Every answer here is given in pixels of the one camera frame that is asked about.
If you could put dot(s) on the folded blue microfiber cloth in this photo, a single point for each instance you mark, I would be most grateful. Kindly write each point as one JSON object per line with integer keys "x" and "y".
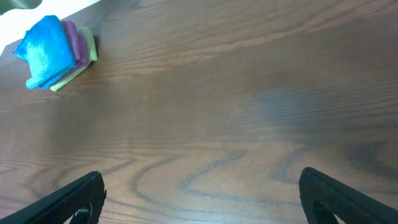
{"x": 46, "y": 49}

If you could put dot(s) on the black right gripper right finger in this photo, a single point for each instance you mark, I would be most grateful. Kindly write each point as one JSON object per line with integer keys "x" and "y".
{"x": 326, "y": 200}

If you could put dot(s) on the folded green cloth in stack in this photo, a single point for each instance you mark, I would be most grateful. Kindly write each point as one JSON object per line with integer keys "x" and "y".
{"x": 91, "y": 55}

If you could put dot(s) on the folded purple cloth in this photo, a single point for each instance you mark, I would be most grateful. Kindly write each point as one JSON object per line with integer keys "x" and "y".
{"x": 78, "y": 45}

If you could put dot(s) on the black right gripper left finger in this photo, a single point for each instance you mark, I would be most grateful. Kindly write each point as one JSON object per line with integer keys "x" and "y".
{"x": 81, "y": 201}

